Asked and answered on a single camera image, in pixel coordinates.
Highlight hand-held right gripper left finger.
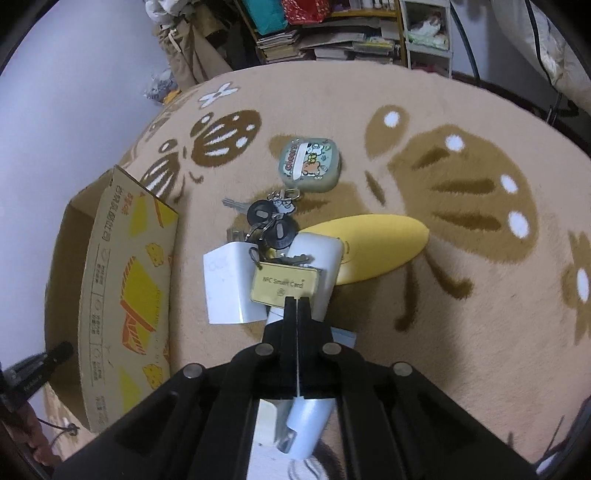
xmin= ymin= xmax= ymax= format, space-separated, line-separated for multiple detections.
xmin=51 ymin=298 xmax=297 ymax=480

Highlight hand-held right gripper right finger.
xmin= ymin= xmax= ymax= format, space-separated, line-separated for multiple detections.
xmin=299 ymin=298 xmax=539 ymax=480

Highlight key bunch with gold tag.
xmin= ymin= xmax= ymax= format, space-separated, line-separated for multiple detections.
xmin=222 ymin=196 xmax=320 ymax=311

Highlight white device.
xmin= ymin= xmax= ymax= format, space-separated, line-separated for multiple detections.
xmin=267 ymin=232 xmax=345 ymax=329

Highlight white power adapter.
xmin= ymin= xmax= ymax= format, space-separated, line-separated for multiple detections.
xmin=203 ymin=241 xmax=269 ymax=325

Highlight light blue tube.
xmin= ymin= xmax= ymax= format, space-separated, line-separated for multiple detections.
xmin=276 ymin=397 xmax=334 ymax=462

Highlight printed cardboard box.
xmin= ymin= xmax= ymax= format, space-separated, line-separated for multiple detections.
xmin=44 ymin=165 xmax=181 ymax=435

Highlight yellow oval case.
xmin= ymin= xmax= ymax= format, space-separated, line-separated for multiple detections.
xmin=300 ymin=213 xmax=430 ymax=286

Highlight beige printed blanket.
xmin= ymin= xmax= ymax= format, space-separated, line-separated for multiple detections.
xmin=41 ymin=62 xmax=591 ymax=480

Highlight small glass jar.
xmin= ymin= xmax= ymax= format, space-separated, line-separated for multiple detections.
xmin=276 ymin=138 xmax=342 ymax=200

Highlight stack of books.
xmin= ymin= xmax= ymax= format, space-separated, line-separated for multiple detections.
xmin=254 ymin=28 xmax=400 ymax=65

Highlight khaki clothes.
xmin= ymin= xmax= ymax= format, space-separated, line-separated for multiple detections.
xmin=157 ymin=0 xmax=259 ymax=93

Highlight wooden bookshelf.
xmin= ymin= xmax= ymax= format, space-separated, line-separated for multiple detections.
xmin=233 ymin=0 xmax=407 ymax=65

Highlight white drawer cart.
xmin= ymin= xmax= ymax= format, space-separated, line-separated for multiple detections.
xmin=399 ymin=0 xmax=455 ymax=78

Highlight teal bag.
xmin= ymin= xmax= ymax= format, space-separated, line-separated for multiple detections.
xmin=242 ymin=0 xmax=289 ymax=35

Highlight red patterned bag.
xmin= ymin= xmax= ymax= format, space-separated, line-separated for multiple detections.
xmin=281 ymin=0 xmax=333 ymax=25

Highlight white bedding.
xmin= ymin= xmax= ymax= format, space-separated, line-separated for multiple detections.
xmin=489 ymin=0 xmax=591 ymax=116

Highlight black cable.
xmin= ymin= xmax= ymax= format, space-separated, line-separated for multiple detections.
xmin=450 ymin=0 xmax=583 ymax=125

